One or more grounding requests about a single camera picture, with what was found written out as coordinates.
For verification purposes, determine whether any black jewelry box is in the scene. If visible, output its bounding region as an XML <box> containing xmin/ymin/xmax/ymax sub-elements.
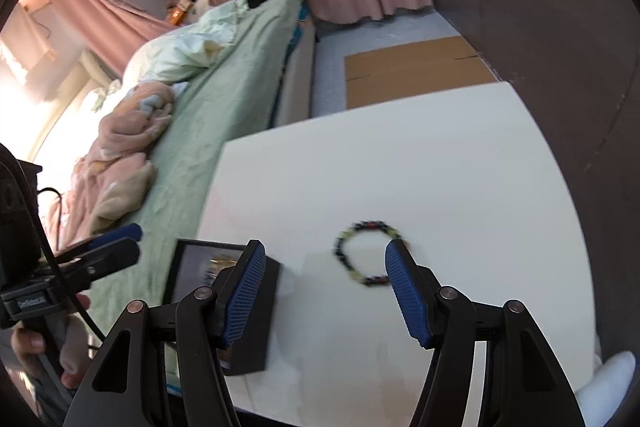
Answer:
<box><xmin>163</xmin><ymin>239</ymin><xmax>281</xmax><ymax>376</ymax></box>

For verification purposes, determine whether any dark multicolour bead bracelet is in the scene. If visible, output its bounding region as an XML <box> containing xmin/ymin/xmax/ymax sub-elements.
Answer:
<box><xmin>332</xmin><ymin>218</ymin><xmax>409</xmax><ymax>289</ymax></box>

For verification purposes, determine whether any person's left hand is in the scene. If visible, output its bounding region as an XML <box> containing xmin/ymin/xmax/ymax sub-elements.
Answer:
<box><xmin>10</xmin><ymin>291</ymin><xmax>97</xmax><ymax>390</ymax></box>

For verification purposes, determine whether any pink fluffy blanket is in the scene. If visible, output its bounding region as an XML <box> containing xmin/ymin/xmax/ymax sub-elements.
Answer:
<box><xmin>44</xmin><ymin>81</ymin><xmax>175</xmax><ymax>254</ymax></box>

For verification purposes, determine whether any green bed sheet mattress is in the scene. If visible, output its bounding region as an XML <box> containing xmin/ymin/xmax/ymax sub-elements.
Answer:
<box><xmin>90</xmin><ymin>0</ymin><xmax>304</xmax><ymax>331</ymax></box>

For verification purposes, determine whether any pale green pillow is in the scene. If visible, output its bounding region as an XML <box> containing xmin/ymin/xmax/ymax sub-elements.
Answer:
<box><xmin>122</xmin><ymin>0</ymin><xmax>250</xmax><ymax>86</ymax></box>

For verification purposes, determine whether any white cloth at right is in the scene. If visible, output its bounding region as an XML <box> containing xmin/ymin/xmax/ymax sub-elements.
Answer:
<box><xmin>575</xmin><ymin>351</ymin><xmax>637</xmax><ymax>427</ymax></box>

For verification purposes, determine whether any black cable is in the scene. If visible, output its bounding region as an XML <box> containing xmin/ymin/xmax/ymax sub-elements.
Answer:
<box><xmin>14</xmin><ymin>156</ymin><xmax>106</xmax><ymax>343</ymax></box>

